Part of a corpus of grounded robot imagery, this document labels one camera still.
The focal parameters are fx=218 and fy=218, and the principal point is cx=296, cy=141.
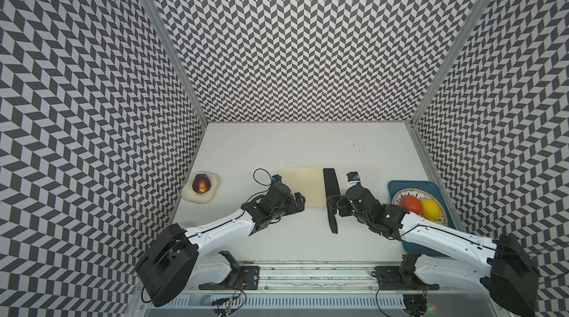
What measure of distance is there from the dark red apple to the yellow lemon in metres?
0.89

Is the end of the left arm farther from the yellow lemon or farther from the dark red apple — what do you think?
the yellow lemon

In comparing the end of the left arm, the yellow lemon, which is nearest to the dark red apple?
the end of the left arm

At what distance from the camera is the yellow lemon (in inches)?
33.4

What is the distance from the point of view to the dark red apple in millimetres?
906
